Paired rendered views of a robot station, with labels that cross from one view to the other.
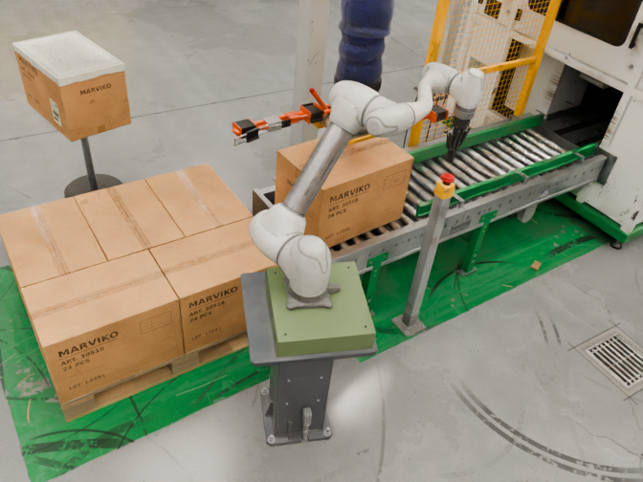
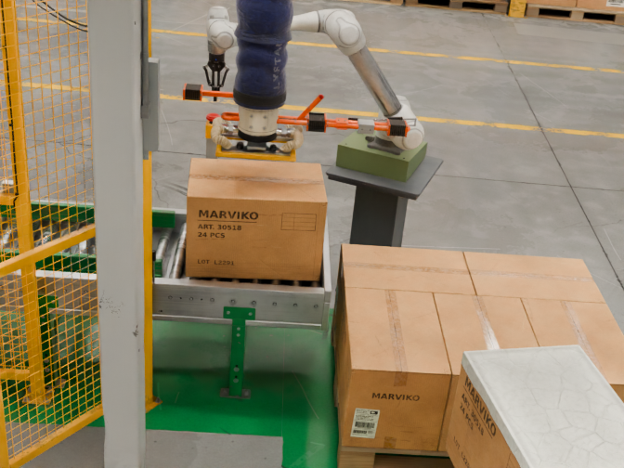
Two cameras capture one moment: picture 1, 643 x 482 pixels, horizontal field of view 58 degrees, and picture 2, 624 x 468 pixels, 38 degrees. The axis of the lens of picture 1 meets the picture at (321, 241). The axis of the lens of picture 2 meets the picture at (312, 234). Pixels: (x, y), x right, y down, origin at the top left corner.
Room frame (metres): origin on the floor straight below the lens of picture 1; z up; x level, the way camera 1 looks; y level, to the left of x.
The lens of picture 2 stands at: (5.50, 2.18, 2.68)
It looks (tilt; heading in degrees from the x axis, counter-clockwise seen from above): 29 degrees down; 214
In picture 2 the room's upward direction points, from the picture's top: 5 degrees clockwise
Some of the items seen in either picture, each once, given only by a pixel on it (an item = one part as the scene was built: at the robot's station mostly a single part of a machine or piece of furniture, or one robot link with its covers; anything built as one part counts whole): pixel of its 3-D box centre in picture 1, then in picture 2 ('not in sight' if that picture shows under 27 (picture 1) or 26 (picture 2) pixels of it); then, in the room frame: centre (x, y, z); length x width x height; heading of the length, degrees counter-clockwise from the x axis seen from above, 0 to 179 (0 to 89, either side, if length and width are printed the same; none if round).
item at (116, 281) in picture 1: (144, 266); (473, 344); (2.26, 0.92, 0.34); 1.20 x 1.00 x 0.40; 127
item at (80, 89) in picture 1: (73, 84); (548, 460); (3.30, 1.64, 0.82); 0.60 x 0.40 x 0.40; 48
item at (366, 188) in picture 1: (342, 186); (254, 218); (2.63, -0.08, 0.75); 0.60 x 0.40 x 0.40; 131
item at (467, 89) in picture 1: (469, 86); (217, 23); (2.38, -0.55, 1.49); 0.13 x 0.11 x 0.16; 50
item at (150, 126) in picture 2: not in sight; (127, 103); (3.61, 0.16, 1.62); 0.20 x 0.05 x 0.30; 127
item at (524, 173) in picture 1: (519, 179); (8, 204); (3.14, -1.18, 0.60); 1.60 x 0.10 x 0.09; 127
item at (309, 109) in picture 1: (312, 113); (316, 122); (2.48, 0.11, 1.24); 0.10 x 0.08 x 0.06; 38
